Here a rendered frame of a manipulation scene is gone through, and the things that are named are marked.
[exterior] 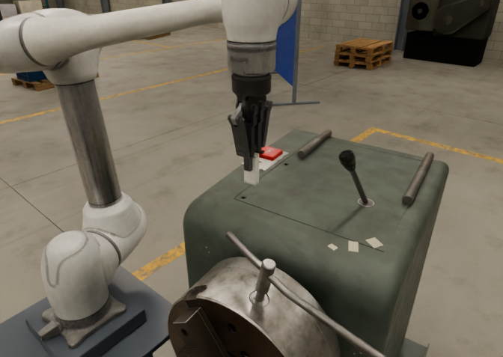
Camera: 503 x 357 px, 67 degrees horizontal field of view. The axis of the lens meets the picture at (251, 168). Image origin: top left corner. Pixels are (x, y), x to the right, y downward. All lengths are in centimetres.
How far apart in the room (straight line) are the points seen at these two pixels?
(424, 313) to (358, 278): 180
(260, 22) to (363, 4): 1093
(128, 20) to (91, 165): 48
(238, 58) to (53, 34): 39
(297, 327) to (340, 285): 11
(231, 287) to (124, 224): 63
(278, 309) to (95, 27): 63
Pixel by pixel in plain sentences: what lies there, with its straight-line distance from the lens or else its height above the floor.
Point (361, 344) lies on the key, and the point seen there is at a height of 130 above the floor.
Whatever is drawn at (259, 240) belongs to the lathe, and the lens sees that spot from 77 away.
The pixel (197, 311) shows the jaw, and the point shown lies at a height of 120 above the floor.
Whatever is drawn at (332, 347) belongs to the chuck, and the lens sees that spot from 74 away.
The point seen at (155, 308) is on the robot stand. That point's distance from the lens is 134.
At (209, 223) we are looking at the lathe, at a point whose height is 123.
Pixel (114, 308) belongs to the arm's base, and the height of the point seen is 82.
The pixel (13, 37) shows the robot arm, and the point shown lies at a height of 160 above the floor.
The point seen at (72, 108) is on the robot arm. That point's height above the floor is 140.
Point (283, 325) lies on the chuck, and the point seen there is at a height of 121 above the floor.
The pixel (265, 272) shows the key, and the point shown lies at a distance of 60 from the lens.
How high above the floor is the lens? 171
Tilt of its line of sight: 27 degrees down
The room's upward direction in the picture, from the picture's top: straight up
